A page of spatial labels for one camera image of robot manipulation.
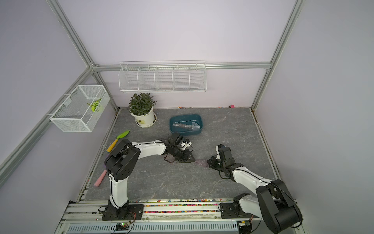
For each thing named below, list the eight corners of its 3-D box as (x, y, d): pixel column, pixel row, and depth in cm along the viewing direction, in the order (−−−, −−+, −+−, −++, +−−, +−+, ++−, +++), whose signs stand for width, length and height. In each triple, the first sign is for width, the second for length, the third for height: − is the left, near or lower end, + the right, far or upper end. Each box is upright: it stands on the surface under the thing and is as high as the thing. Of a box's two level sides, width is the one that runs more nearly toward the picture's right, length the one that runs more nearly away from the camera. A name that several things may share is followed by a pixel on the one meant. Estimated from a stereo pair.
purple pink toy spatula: (95, 186, 84) (93, 185, 82) (106, 171, 90) (104, 169, 88) (97, 187, 84) (94, 185, 82) (107, 171, 90) (105, 169, 88)
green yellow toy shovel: (105, 151, 99) (103, 149, 97) (127, 130, 110) (125, 128, 108) (109, 153, 98) (107, 151, 96) (130, 132, 109) (129, 130, 107)
